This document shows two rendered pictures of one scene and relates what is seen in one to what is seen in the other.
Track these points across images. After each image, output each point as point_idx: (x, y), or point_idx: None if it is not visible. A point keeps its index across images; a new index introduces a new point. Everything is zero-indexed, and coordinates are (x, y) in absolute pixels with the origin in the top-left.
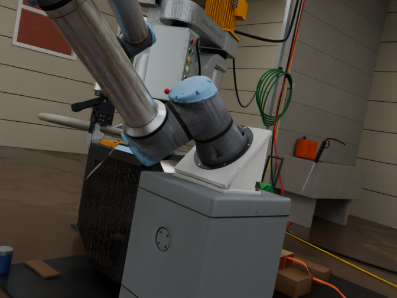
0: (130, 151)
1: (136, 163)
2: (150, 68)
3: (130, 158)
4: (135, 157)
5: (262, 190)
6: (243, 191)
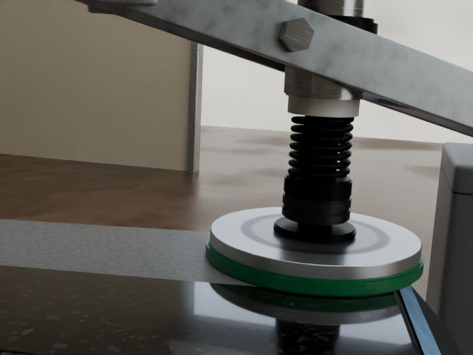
0: (429, 338)
1: (449, 335)
2: None
3: (450, 352)
4: (435, 329)
5: (452, 148)
6: None
